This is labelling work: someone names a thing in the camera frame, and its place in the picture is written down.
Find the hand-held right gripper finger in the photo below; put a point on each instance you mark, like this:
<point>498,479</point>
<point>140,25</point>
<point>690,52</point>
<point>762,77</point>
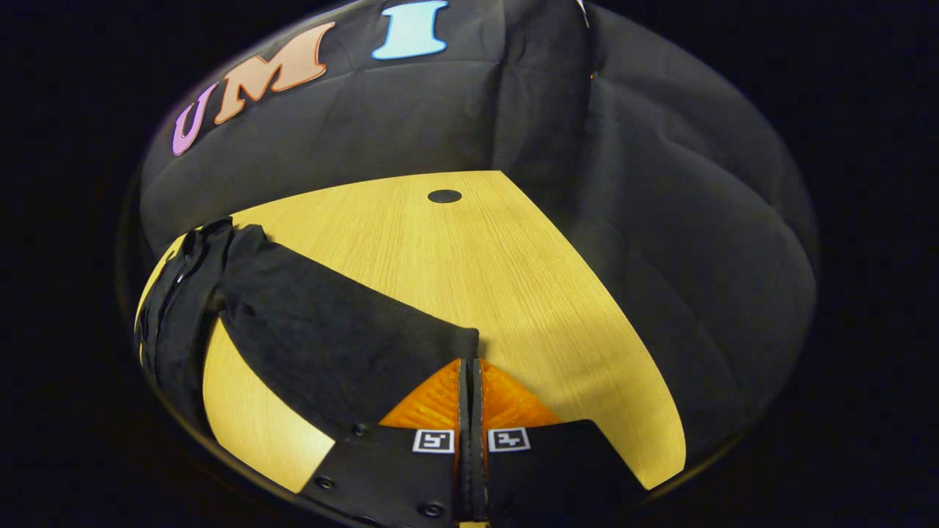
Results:
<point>477,400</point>
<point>463,400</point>

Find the black button-up garment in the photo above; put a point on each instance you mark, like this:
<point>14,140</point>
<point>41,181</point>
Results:
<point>330,337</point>

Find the round black table grommet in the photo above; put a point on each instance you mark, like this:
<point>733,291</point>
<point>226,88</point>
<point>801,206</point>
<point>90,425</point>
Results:
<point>444,196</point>

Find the black backdrop cloth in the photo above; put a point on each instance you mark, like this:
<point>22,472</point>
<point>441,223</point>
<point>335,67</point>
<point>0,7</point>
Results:
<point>440,117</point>

